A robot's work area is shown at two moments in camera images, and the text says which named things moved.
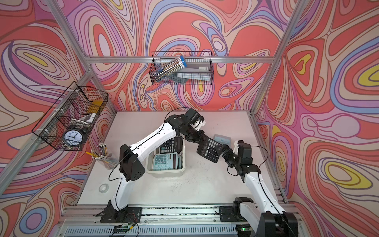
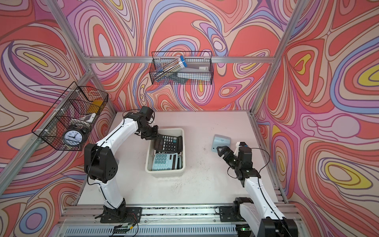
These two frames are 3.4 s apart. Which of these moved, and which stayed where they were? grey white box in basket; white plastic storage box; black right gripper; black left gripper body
Moved: black left gripper body
Stayed: black right gripper; grey white box in basket; white plastic storage box
